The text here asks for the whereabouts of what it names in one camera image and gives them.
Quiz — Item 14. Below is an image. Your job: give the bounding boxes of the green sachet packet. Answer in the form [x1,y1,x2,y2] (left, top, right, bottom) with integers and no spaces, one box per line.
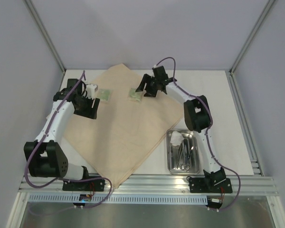
[97,89,112,103]
[128,88,143,102]

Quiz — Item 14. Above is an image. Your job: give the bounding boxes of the white gauze pad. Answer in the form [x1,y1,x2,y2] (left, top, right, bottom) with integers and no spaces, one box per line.
[170,131,184,146]

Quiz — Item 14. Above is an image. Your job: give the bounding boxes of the stainless steel tray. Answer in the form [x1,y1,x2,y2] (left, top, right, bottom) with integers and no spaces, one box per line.
[166,129,201,175]

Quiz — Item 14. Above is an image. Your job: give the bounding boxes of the scalpel handle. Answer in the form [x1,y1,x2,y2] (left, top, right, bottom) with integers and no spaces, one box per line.
[170,145,174,168]

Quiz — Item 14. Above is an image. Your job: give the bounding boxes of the long steel scissors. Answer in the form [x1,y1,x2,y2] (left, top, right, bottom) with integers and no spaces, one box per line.
[180,139,189,163]

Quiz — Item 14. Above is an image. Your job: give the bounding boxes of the small steel scissors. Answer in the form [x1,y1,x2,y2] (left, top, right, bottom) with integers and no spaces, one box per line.
[179,164,191,172]

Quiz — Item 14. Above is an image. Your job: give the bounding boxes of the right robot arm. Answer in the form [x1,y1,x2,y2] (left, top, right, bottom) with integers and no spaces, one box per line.
[136,66,226,192]

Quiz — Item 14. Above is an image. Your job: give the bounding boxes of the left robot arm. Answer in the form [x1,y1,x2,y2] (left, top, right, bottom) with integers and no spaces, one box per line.
[24,79,100,190]

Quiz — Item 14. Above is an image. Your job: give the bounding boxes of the beige cloth drape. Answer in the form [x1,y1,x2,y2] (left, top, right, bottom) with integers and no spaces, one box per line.
[61,64,184,189]

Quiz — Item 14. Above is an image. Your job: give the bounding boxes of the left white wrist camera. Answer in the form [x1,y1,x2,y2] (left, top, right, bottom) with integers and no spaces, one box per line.
[85,84,98,99]

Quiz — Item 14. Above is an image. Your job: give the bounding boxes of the right aluminium frame post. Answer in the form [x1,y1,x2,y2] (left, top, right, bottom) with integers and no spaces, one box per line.
[229,0,278,74]

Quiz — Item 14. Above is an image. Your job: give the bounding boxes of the aluminium frame post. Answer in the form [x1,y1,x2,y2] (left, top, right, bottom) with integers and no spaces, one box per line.
[23,0,66,74]
[229,0,278,74]

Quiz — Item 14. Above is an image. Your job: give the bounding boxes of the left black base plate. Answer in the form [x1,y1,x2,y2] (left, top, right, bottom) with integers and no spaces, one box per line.
[62,179,105,192]

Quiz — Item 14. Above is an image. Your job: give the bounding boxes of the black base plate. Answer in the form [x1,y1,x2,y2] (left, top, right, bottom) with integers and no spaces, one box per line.
[186,176,233,193]
[62,179,105,192]

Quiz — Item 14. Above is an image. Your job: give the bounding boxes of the white slotted cable duct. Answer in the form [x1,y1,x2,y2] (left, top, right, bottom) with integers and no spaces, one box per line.
[28,193,208,205]

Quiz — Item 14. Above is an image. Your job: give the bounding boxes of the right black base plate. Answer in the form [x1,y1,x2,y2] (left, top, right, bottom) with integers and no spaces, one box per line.
[186,176,233,193]

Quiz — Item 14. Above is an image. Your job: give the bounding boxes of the left aluminium frame post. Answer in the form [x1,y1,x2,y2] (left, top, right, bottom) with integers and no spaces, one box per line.
[23,0,66,74]

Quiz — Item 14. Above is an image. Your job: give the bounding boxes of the aluminium front rail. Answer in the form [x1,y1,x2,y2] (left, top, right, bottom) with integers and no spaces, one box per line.
[19,174,279,196]

